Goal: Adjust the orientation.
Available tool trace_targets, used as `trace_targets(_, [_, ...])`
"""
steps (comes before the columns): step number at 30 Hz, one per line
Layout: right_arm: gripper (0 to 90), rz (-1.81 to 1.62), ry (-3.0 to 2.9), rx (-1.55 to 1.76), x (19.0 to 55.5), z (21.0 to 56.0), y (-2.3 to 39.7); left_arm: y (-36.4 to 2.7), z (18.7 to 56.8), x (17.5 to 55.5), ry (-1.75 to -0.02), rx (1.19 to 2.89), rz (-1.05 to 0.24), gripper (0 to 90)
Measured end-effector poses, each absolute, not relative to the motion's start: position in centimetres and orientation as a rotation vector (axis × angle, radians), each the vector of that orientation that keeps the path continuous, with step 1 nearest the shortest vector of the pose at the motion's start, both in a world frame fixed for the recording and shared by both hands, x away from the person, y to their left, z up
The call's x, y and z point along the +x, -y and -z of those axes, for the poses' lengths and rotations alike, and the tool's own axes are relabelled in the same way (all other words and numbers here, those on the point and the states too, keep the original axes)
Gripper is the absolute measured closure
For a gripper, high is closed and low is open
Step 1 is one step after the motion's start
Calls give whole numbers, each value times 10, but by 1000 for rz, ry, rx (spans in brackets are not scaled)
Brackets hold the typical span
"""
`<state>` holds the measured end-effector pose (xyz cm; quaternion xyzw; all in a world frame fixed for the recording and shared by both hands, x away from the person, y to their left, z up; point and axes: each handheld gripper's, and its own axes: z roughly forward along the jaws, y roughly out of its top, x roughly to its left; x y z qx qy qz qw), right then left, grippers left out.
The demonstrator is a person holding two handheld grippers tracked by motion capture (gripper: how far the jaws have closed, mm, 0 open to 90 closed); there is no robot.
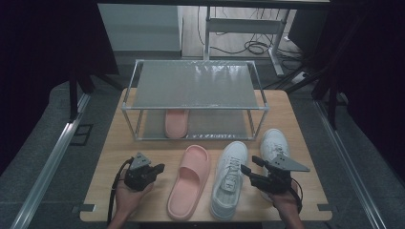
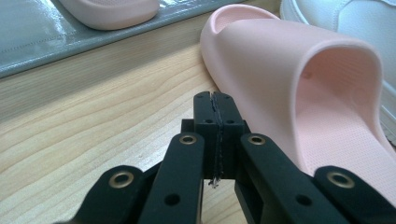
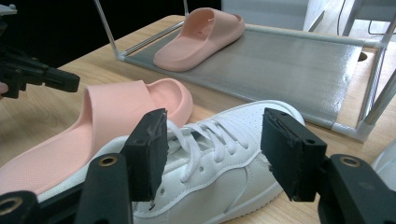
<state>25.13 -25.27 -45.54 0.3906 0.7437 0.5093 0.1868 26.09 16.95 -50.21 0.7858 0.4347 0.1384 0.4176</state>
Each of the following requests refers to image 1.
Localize metal shoe rack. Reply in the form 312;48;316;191
120;59;270;141

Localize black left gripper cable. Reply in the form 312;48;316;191
106;157;133;225

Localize person's left hand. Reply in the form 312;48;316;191
115;181;155;220

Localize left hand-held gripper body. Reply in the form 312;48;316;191
123;152;155;193

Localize pink slipper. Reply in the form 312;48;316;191
164;109;190;139
166;144;212;221

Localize aluminium floor rail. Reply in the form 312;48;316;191
11;94;92;229
313;100;388;229

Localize white cabinet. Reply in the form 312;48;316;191
97;3;184;52

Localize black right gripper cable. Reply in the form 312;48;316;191
290;177;304;214

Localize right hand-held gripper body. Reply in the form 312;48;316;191
250;153;311;195

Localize black floor cables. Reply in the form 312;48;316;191
197;7;304;61

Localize black stand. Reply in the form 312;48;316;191
68;63;123;122
309;63;350;130

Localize white desk frame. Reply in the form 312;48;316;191
203;7;286;77

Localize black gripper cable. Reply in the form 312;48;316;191
290;177;304;214
106;157;133;225

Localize person's right hand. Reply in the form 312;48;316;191
269;183;302;220

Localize white sneaker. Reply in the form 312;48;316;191
259;128;291;203
209;140;249;221

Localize black computer case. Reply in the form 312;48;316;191
288;9;329;55

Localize white power strip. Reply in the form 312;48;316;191
290;71;311;84

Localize dark curtain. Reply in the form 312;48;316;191
0;0;119;175
318;0;405;179

